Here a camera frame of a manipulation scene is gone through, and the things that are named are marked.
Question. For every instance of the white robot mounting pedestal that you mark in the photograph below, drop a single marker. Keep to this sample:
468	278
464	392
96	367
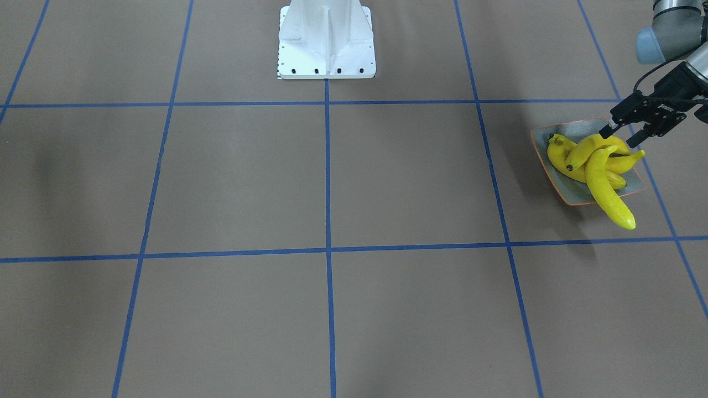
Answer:
326	40

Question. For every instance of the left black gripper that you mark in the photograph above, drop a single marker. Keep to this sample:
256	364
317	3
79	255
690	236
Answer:
676	87

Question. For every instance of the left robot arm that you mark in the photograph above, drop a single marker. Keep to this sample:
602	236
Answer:
676	44

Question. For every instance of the yellow banana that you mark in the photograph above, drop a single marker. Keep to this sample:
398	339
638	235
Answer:
587	146
622	164
559	148

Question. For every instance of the grey square plate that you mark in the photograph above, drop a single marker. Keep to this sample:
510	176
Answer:
572	192

